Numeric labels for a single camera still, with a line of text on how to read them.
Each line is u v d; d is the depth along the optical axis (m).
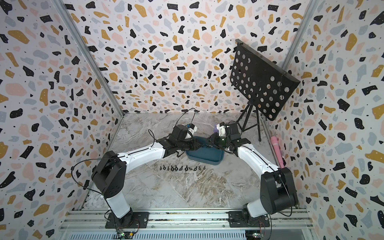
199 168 0.92
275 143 1.06
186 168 0.92
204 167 0.92
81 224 0.73
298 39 0.81
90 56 0.87
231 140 0.67
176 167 0.92
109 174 0.47
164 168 0.92
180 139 0.71
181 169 0.92
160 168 0.92
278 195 0.43
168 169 0.92
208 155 0.99
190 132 0.70
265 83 0.70
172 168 0.92
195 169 0.92
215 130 1.09
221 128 0.82
